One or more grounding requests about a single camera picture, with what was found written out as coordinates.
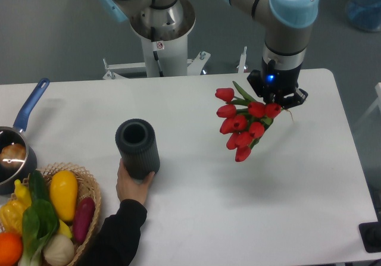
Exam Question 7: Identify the green bok choy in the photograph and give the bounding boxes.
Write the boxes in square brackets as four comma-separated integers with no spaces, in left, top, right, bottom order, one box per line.
[18,199,59,265]

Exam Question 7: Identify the white garlic bulb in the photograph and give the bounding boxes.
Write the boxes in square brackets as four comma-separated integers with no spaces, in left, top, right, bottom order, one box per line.
[43,234,75,266]

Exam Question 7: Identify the dark grey ribbed vase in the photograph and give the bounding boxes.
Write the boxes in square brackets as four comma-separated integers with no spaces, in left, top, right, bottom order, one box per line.
[115,118,160,180]

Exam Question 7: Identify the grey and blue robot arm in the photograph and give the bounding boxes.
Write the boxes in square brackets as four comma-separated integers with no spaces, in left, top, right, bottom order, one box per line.
[98,0,319,109]

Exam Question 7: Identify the black device at table edge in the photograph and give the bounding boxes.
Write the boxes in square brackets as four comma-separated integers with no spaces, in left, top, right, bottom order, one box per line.
[358,221,380,253]

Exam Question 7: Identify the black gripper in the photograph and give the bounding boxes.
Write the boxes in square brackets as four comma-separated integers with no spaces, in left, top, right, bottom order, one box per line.
[247,60,308,109]

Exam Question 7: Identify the person's bare hand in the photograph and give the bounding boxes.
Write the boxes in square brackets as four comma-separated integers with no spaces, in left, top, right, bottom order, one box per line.
[115,159,155,205]

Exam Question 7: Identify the yellow banana tip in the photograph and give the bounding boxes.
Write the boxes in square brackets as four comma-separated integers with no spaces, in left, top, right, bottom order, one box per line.
[57,220,73,239]

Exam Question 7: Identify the red tulip bouquet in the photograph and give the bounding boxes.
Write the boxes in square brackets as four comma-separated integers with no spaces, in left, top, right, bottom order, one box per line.
[215,82,290,162]

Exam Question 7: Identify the brown bread roll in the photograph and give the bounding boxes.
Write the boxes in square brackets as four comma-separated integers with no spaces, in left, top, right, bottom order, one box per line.
[1,143,26,169]

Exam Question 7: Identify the yellow squash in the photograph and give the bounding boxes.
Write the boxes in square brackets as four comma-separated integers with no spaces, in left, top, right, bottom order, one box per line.
[49,170,78,223]

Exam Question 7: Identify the green cucumber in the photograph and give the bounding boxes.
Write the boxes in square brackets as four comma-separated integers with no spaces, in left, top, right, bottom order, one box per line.
[29,170,50,202]

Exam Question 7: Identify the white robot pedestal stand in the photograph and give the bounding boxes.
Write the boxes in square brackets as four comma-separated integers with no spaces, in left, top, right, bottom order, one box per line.
[103,0,211,80]

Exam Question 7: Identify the blue handled saucepan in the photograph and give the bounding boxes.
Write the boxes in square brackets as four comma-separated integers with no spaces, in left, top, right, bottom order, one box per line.
[1,78,50,195]

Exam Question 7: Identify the white frame at right edge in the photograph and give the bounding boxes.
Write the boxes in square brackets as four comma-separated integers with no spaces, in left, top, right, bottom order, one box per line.
[355,82,381,124]

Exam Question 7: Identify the yellow bell pepper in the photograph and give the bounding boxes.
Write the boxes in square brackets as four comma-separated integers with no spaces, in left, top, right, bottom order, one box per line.
[1,199,27,236]

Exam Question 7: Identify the blue transparent container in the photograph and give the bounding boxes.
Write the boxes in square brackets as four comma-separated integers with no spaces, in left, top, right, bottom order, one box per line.
[345,0,380,32]

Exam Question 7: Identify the orange fruit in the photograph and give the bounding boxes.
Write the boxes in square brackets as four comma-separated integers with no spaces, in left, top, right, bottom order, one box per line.
[1,232,23,265]

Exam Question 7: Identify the purple eggplant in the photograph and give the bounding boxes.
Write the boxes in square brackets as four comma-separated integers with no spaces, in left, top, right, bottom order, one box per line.
[73,197,95,243]

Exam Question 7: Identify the black sleeved forearm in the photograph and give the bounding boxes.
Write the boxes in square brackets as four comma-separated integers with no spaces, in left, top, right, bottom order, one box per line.
[77,199,147,265]

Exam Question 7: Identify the small yellow pepper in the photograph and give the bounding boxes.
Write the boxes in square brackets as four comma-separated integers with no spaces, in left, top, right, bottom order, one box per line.
[14,180,32,207]

